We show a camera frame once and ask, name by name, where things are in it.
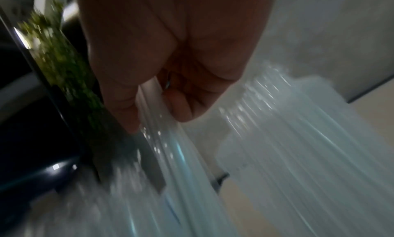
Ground person's right hand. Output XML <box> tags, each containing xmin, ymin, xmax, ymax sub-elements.
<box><xmin>75</xmin><ymin>0</ymin><xmax>278</xmax><ymax>134</ymax></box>

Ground black wall television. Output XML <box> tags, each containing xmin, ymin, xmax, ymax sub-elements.
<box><xmin>0</xmin><ymin>0</ymin><xmax>102</xmax><ymax>232</ymax></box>

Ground handful of clear straws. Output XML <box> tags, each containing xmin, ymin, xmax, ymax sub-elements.
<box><xmin>135</xmin><ymin>85</ymin><xmax>232</xmax><ymax>237</ymax></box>

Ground cluster of clear straws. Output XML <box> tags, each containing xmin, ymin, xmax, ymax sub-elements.
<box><xmin>215</xmin><ymin>63</ymin><xmax>394</xmax><ymax>237</ymax></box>

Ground green leafy plant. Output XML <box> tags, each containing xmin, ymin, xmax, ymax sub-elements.
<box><xmin>17</xmin><ymin>0</ymin><xmax>107</xmax><ymax>134</ymax></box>

